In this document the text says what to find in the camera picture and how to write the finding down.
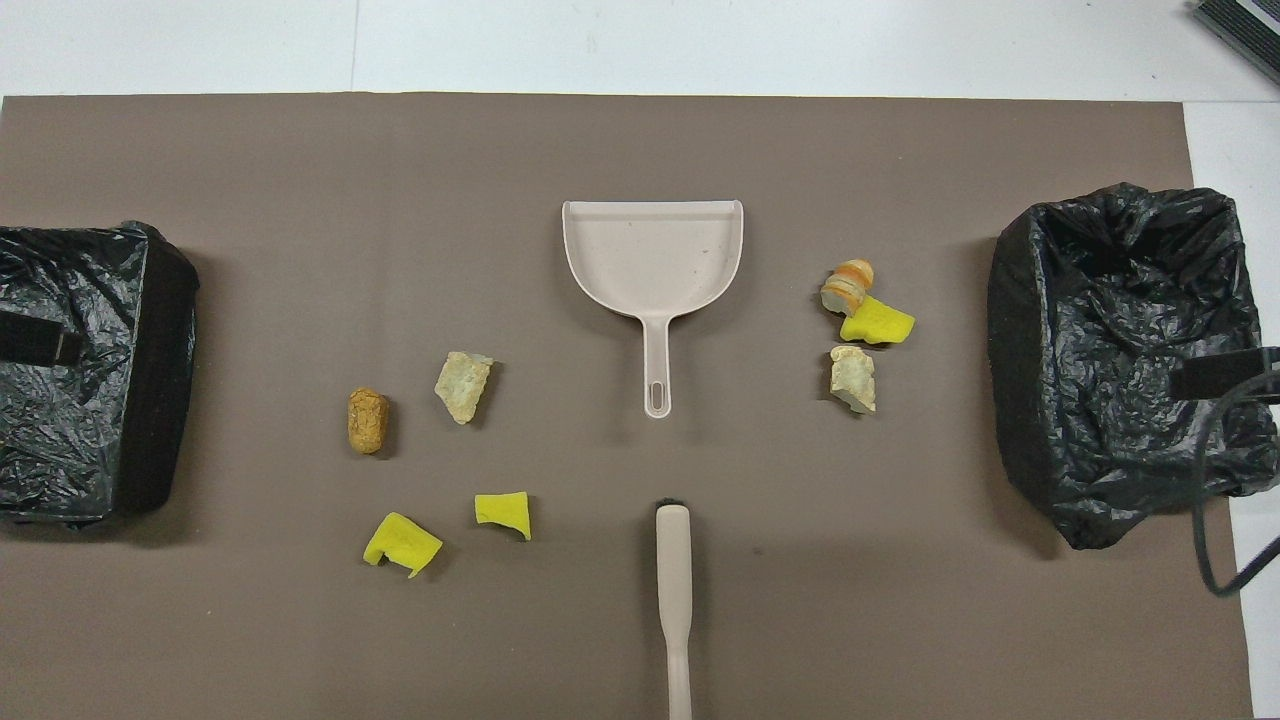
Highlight yellow sponge piece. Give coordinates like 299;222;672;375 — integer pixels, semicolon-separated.
839;295;916;347
474;491;533;542
362;511;444;579

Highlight orange brown bread nugget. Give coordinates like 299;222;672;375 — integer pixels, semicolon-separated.
347;387;391;456

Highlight brown table mat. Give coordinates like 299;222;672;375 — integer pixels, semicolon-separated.
0;93;1256;720

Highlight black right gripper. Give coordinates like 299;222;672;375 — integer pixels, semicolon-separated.
1170;347;1280;403

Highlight beige hand brush black bristles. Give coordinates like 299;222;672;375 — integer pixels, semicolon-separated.
655;498;693;720

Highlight beige foam chunk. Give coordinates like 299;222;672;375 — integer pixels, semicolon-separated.
434;350;495;426
829;345;878;415

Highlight black bag lined bin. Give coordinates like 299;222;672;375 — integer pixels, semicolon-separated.
0;220;201;531
987;182;1280;551

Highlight dark ribbed device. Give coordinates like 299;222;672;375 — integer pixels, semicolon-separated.
1192;0;1280;87

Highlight beige plastic dustpan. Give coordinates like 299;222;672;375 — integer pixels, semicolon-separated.
561;199;745;420

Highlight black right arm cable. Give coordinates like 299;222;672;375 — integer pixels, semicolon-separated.
1193;345;1280;598

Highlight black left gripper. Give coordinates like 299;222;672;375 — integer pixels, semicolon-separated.
0;308;83;367

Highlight orange striped bread piece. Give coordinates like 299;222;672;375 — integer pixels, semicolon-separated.
820;258;876;317

